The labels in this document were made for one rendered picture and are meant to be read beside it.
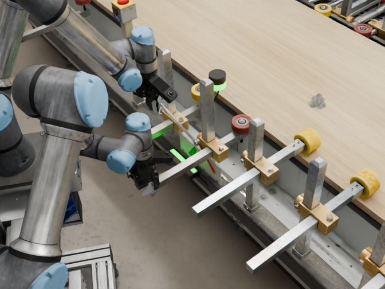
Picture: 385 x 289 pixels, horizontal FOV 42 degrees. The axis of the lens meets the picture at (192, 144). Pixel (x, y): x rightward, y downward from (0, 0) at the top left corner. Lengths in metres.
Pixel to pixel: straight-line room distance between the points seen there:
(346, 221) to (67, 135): 1.10
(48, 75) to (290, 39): 1.42
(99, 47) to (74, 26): 0.10
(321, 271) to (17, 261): 1.01
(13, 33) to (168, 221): 1.49
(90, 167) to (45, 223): 1.93
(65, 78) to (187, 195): 1.79
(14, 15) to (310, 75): 1.19
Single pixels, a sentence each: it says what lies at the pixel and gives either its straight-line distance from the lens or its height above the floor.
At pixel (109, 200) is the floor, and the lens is 2.87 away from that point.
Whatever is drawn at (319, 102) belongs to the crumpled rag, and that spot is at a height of 0.91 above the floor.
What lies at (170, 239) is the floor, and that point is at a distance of 2.66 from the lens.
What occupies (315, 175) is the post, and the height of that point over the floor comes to 1.12.
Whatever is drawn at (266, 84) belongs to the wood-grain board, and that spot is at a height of 0.90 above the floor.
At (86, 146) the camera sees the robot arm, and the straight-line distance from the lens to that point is 1.50.
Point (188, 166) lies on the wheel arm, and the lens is 1.81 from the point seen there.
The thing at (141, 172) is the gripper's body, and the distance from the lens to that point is 1.67.
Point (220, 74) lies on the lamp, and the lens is 1.72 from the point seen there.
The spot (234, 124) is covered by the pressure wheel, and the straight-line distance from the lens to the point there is 1.89.
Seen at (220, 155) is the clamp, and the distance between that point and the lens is 1.84.
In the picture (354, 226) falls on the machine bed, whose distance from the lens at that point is 1.86.
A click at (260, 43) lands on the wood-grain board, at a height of 0.90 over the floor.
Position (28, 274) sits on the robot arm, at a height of 1.26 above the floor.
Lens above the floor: 2.20
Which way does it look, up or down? 45 degrees down
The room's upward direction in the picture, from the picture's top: 4 degrees counter-clockwise
